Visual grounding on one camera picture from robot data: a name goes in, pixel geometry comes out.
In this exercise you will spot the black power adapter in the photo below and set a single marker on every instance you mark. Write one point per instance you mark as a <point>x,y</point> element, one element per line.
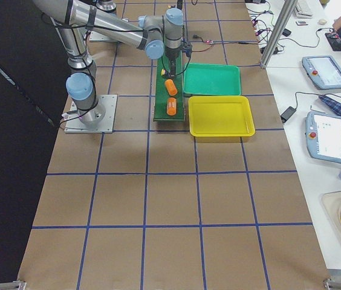
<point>287,114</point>

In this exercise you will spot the plain orange cylinder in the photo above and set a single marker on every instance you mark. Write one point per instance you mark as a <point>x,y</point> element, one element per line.
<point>171,87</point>

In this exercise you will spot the green plastic tray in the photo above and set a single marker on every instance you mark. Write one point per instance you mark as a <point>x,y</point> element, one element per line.
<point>212,79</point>

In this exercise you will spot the upper teach pendant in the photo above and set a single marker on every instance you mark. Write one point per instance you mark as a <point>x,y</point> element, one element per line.
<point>323,71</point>

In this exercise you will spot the blue plaid cloth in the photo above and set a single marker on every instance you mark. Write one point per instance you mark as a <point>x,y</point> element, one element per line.
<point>335,106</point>

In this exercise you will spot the orange cylinder labelled 4680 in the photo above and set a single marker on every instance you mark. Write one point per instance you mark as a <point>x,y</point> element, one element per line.
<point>171,108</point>

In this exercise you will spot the black phone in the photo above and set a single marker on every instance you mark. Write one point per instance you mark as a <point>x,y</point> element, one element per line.
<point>286,32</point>

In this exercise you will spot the white keyboard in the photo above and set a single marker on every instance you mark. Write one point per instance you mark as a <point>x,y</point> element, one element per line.
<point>302,10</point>

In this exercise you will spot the aluminium frame post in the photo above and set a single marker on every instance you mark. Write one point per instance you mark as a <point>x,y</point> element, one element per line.
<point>281,22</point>

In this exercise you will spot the teach pendant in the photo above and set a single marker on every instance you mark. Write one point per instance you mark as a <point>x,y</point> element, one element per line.
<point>323,71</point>
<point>323,136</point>

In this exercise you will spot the lower teach pendant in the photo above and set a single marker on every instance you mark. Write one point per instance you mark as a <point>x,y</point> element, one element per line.
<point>323,136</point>

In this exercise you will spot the left corner bracket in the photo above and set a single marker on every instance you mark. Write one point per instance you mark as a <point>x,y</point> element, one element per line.
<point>15,285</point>

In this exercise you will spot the yellow plastic tray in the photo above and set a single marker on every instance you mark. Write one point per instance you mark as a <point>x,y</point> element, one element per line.
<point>220,116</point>

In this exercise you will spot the green conveyor belt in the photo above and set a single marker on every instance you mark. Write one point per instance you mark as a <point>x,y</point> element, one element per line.
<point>161,94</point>

